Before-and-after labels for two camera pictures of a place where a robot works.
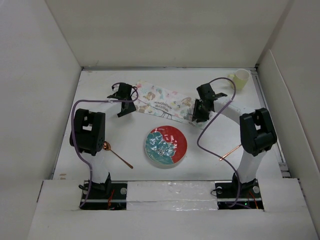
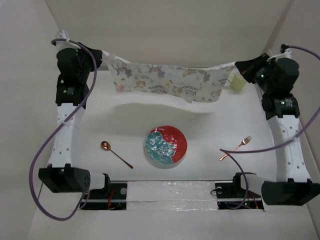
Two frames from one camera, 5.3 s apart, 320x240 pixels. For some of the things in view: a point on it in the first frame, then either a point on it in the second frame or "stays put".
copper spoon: (107, 146) stays put
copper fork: (227, 154) stays put
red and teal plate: (165, 145) stays put
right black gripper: (196, 115) to (248, 67)
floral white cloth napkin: (161, 101) to (202, 84)
